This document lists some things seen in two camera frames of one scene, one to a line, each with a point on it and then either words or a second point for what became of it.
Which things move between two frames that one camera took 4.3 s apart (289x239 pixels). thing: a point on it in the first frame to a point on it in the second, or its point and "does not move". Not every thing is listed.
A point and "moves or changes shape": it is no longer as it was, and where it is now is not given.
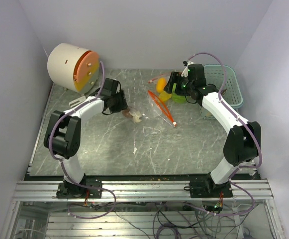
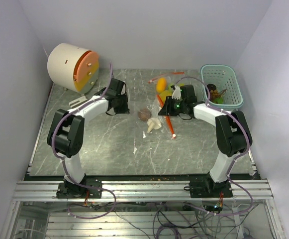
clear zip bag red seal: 158,114 moves or changes shape
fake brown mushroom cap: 126,113 moves or changes shape
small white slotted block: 77,101 does not move
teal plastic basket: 231,94 does not move
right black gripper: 175,77 to 166,109
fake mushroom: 136,116 to 153,123
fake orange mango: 160,84 does not move
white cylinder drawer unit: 73,67 does not move
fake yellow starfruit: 164,96 does not move
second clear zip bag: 158,84 does not move
